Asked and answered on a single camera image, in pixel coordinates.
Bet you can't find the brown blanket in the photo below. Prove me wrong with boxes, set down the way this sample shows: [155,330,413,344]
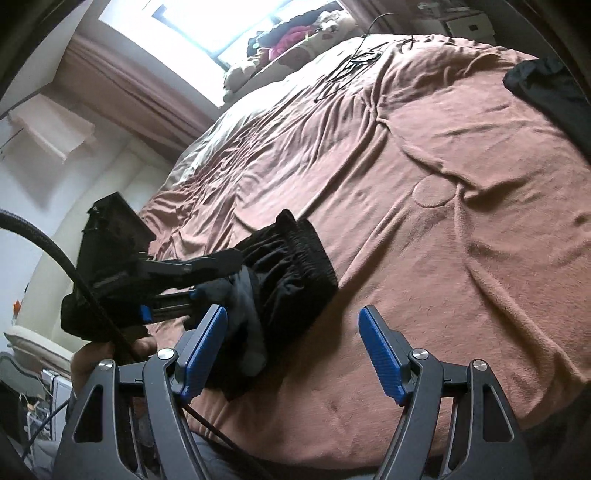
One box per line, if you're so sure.
[139,34,591,472]

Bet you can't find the white hanging cloth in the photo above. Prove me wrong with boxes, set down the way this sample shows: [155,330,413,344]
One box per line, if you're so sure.
[7,95,95,162]

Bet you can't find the thin black cable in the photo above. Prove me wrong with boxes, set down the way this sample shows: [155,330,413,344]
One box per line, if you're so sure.
[314,14,416,104]

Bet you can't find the cream padded headboard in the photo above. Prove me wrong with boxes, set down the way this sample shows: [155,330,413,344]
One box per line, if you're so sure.
[9,136,185,333]

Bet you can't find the person's left hand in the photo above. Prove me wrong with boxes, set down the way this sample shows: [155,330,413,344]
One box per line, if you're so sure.
[69,336,160,395]

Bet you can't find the small beige plush bear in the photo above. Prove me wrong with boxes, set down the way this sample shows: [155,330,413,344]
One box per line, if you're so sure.
[302,9,356,51]

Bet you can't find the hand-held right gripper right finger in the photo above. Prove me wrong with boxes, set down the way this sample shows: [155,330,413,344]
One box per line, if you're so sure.
[358,305,529,480]

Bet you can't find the pink curtain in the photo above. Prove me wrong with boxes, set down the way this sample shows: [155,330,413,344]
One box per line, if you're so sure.
[53,34,222,162]

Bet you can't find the black folded garment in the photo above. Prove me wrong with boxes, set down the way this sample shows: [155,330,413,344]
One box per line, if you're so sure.
[502,58,591,153]

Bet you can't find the black braided cable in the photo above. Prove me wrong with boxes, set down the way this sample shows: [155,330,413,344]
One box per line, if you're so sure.
[0,208,264,480]

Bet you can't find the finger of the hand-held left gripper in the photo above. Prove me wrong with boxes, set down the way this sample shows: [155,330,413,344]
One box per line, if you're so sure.
[139,248,242,289]
[140,288,204,325]

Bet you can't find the beige duvet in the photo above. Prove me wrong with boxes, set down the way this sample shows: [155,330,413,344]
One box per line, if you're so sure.
[161,60,333,190]

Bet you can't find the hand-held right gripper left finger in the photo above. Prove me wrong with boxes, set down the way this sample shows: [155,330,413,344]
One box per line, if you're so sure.
[53,304,229,480]

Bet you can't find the black round plush toy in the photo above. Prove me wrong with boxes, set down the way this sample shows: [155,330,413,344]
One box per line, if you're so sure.
[247,30,278,52]

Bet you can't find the pink plush toy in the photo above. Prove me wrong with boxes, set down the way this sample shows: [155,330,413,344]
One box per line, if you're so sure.
[272,23,319,51]

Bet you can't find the long black plush toy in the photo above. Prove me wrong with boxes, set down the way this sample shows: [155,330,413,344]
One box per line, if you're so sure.
[268,4,333,33]

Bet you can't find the black pants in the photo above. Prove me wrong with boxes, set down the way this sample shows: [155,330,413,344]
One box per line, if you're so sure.
[185,209,339,402]

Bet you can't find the beige plush toy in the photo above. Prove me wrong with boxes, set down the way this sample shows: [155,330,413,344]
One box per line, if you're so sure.
[223,60,257,93]

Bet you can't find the white nightstand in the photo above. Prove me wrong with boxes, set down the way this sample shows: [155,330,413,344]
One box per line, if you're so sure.
[411,2,497,47]

